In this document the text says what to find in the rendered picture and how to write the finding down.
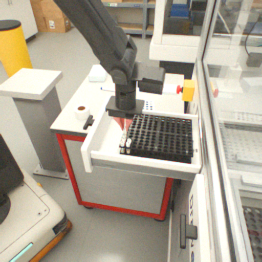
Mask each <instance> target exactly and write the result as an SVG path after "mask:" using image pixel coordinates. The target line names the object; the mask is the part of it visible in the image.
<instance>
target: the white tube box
mask: <svg viewBox="0 0 262 262"><path fill-rule="evenodd" d="M150 102H152V103H153V104H152V105H150ZM143 109H145V110H155V104H154V101H153V100H145V106H144V108H143Z"/></svg>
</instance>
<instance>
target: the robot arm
mask: <svg viewBox="0 0 262 262"><path fill-rule="evenodd" d="M53 2H54V3H55V4H56V6H57V7H59V9H60V10H61V11H62V12H63V13H64V14H65V16H66V17H67V18H68V20H69V21H70V22H71V23H72V24H73V25H74V26H75V27H76V29H77V30H78V31H79V32H80V33H81V35H82V36H83V38H84V39H85V40H86V41H87V42H88V44H89V45H90V47H91V48H92V51H93V53H94V55H95V56H96V57H97V58H98V59H99V60H100V65H101V66H102V67H103V68H104V69H105V71H106V72H107V73H108V74H109V75H110V76H111V77H112V81H113V83H115V96H111V97H110V99H109V100H108V102H107V105H106V106H105V111H106V112H107V111H108V116H111V117H113V119H114V120H115V121H116V122H117V124H119V125H120V127H121V129H122V131H123V129H124V121H125V127H126V132H127V131H128V128H129V126H130V124H131V123H132V121H133V118H134V115H138V116H139V117H141V116H142V110H143V108H144V106H145V100H141V99H136V92H137V82H138V88H139V91H140V92H146V93H152V94H156V95H162V93H163V89H164V82H165V75H166V70H165V69H164V68H160V67H153V66H150V65H146V62H143V61H136V60H135V59H136V57H137V53H138V48H137V46H136V44H135V43H134V42H133V39H132V38H131V36H130V35H126V34H125V32H124V31H123V29H122V28H121V27H119V25H118V24H117V23H116V21H114V19H113V18H112V17H111V15H110V14H109V12H108V11H107V8H106V7H105V5H104V4H103V3H102V1H101V0H53Z"/></svg>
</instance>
